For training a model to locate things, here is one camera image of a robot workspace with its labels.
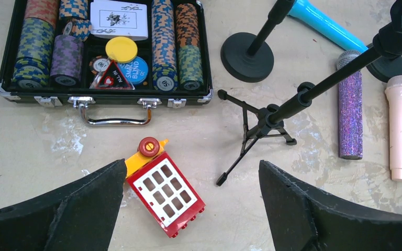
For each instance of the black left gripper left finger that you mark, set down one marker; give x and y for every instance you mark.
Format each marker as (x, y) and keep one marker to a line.
(80, 215)

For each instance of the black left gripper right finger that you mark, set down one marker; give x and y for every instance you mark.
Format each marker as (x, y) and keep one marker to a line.
(304, 217)

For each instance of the purple glitter microphone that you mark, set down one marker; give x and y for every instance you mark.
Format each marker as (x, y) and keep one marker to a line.
(351, 117)

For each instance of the black round-base mic stand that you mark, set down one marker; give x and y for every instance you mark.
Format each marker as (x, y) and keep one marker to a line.
(384, 68)
(248, 57)

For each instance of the black tripod mic stand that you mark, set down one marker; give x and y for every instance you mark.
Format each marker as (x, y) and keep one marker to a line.
(257, 123)

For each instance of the red yellow toy block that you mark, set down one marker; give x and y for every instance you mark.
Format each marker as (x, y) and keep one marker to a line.
(162, 188)

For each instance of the triangular all-in marker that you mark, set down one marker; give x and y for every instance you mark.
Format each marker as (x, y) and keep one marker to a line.
(111, 78)

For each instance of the blue small blind chip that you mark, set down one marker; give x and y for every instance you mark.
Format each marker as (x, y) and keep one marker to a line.
(135, 71)

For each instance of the black poker chip case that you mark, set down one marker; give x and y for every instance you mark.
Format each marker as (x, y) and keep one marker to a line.
(80, 94)

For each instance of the pink toy microphone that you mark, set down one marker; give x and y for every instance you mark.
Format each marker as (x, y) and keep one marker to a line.
(393, 94)

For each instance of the yellow round chip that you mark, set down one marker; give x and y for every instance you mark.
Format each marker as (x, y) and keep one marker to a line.
(121, 49)

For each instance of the white playing card deck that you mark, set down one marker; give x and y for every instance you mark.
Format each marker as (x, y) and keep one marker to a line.
(119, 19)

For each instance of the blue toy microphone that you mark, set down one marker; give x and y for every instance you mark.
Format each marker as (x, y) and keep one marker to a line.
(306, 12)

